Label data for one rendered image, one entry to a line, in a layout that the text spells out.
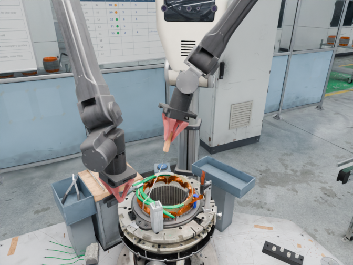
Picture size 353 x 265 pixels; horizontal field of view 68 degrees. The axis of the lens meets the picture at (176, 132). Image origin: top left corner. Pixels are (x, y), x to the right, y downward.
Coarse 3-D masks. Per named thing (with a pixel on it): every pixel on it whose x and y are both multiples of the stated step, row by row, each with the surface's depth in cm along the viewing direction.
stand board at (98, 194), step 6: (132, 168) 110; (84, 174) 107; (96, 174) 107; (138, 174) 107; (84, 180) 103; (90, 180) 103; (138, 180) 104; (90, 186) 100; (96, 186) 100; (102, 186) 100; (96, 192) 96; (102, 192) 96; (108, 192) 97; (96, 198) 95
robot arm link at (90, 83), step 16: (64, 0) 58; (64, 16) 58; (80, 16) 60; (64, 32) 59; (80, 32) 59; (80, 48) 58; (80, 64) 58; (96, 64) 62; (80, 80) 59; (96, 80) 59; (80, 96) 59; (96, 96) 58; (112, 96) 63; (80, 112) 60; (96, 112) 59
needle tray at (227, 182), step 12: (192, 168) 114; (204, 168) 118; (216, 168) 118; (228, 168) 113; (216, 180) 106; (228, 180) 110; (240, 180) 110; (252, 180) 103; (216, 192) 110; (228, 192) 108; (240, 192) 98; (216, 204) 112; (228, 204) 111; (228, 216) 115; (216, 228) 117
